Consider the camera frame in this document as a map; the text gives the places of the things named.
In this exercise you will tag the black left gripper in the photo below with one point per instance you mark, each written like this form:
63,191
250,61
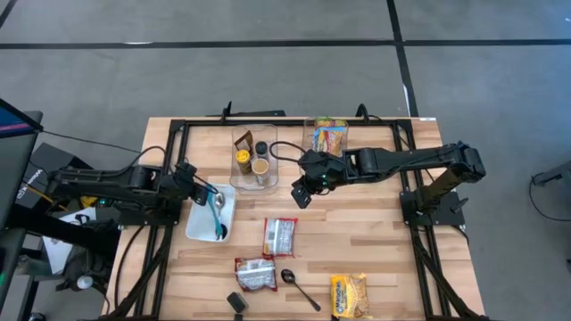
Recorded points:
187,178

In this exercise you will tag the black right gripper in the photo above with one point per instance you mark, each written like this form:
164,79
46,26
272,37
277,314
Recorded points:
321,169

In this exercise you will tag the silver metal spoon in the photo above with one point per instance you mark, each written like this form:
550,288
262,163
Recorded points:
219,200

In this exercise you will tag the lime chili shrimp ramen packet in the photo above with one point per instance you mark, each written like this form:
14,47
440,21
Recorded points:
328,136

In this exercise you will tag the yellow-lidded jar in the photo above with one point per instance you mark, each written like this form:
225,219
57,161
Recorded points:
243,157

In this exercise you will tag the tan-lidded spice jar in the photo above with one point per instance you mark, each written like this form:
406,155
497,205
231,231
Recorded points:
260,167

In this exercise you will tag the brown foil packet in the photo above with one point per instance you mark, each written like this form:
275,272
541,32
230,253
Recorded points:
243,140

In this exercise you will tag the black-lidded spice jar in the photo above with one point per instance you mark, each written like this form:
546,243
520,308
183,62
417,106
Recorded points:
261,148

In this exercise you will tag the red ramen noodle packet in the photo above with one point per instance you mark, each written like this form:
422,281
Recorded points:
255,274
280,236

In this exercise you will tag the black spoon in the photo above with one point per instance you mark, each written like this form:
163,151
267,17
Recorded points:
288,276
223,231

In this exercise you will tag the small black box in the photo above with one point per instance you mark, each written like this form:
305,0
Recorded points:
237,302

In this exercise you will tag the yellow ramen noodle packet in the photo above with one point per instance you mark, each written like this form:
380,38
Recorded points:
350,295

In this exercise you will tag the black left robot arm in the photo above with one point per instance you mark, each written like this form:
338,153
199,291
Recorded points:
111,183

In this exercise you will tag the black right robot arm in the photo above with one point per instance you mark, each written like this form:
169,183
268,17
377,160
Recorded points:
401,160

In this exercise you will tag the white rectangular tray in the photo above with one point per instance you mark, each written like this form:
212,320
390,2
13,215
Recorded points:
196,223

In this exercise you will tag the clear plastic bin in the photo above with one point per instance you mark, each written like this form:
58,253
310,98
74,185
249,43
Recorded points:
270,183
308,134

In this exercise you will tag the white-capped bottle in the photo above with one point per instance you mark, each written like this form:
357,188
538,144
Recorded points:
84,282

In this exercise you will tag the white paper sheet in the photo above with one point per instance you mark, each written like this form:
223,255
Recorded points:
58,254

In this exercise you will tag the black case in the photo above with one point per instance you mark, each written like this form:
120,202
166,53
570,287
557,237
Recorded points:
33,178

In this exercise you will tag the black monitor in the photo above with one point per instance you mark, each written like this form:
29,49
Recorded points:
13,156

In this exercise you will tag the black aluminium table frame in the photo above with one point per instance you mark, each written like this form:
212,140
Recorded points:
289,121

